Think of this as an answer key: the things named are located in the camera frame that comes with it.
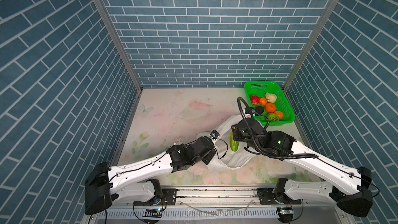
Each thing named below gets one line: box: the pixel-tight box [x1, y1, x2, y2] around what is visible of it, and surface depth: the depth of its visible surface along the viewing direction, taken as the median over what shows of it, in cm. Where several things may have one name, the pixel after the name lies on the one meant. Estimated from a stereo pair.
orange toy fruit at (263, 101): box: [259, 97, 267, 106], surface depth 110 cm
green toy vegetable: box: [230, 130, 240, 152], surface depth 69 cm
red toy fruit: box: [250, 94, 260, 106], surface depth 110 cm
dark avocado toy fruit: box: [254, 105, 265, 116], surface depth 105 cm
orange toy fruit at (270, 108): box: [265, 102, 277, 114], surface depth 107 cm
